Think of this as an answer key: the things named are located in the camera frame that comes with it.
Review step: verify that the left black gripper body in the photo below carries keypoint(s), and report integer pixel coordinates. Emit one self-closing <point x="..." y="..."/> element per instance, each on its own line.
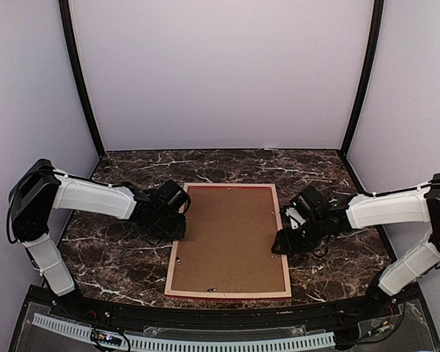
<point x="162" y="229"/>

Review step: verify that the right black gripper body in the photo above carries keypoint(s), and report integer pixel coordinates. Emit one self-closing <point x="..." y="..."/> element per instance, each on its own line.
<point x="306" y="240"/>

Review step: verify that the red wooden picture frame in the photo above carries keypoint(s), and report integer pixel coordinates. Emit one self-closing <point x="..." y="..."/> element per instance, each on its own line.
<point x="227" y="293"/>

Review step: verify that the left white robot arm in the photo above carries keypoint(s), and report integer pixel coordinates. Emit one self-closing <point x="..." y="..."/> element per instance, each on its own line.
<point x="44" y="189"/>

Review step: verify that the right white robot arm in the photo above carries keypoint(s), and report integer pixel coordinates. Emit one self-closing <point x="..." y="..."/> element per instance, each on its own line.
<point x="419" y="203"/>

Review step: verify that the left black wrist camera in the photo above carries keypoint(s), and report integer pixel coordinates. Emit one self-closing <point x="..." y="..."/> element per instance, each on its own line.
<point x="172" y="198"/>

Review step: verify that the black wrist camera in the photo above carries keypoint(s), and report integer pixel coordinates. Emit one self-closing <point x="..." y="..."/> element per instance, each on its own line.
<point x="172" y="198"/>
<point x="310" y="203"/>

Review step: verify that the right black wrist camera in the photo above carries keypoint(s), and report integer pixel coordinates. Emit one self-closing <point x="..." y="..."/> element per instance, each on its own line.
<point x="310" y="203"/>

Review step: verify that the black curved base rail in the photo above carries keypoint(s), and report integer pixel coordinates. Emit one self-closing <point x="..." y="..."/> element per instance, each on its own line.
<point x="333" y="315"/>

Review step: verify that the white cable duct strip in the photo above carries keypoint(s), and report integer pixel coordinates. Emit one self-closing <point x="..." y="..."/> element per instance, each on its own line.
<point x="165" y="339"/>

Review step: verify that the right black corner post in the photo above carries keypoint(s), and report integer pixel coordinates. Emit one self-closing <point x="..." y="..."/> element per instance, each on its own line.
<point x="367" y="66"/>

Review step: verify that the black corner post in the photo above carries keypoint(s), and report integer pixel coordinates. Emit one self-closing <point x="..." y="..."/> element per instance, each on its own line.
<point x="367" y="66"/>
<point x="78" y="76"/>

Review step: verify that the left black corner post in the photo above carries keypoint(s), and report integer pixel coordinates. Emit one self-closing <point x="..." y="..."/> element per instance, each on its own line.
<point x="78" y="76"/>

